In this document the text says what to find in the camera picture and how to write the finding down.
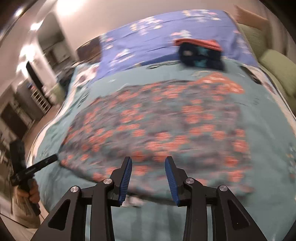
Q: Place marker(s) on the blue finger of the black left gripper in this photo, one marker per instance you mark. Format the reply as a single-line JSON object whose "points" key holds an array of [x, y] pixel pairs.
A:
{"points": [[41, 164]]}

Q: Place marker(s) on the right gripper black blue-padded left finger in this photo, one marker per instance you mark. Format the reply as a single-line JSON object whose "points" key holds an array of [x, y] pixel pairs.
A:
{"points": [[67, 220]]}

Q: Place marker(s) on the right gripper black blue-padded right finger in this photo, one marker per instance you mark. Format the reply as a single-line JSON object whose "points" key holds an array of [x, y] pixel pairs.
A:
{"points": [[230, 220]]}

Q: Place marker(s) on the teal floral patterned garment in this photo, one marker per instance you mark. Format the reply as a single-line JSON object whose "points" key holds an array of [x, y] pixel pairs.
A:
{"points": [[196, 122]]}

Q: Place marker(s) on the person left hand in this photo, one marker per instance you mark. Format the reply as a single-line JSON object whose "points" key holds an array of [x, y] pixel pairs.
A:
{"points": [[33, 195]]}

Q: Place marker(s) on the dark patterned pillow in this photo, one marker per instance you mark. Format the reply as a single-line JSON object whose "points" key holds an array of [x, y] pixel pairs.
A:
{"points": [[90, 52]]}

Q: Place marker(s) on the black remote control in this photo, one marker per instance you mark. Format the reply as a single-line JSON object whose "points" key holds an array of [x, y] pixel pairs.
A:
{"points": [[251, 75]]}

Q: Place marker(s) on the green pillow near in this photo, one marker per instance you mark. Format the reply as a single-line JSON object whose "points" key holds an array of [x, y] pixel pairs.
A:
{"points": [[282, 68]]}

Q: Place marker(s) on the green pillow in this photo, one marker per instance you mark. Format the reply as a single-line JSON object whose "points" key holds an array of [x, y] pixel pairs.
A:
{"points": [[282, 68], [256, 38]]}

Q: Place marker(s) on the folded navy star garment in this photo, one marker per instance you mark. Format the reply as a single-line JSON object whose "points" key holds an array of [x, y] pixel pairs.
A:
{"points": [[198, 56]]}

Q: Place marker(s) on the purple tree print sheet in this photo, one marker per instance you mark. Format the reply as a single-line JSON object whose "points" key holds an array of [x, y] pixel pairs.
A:
{"points": [[154, 37]]}

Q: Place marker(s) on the folded coral red garment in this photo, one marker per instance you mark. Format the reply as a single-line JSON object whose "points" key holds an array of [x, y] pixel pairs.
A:
{"points": [[209, 44]]}

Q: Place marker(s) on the green pillow far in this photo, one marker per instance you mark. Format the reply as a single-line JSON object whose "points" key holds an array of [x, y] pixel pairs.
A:
{"points": [[256, 38]]}

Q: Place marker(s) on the tan brown cushion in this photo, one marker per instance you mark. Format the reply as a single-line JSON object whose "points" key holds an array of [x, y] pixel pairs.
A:
{"points": [[251, 19]]}

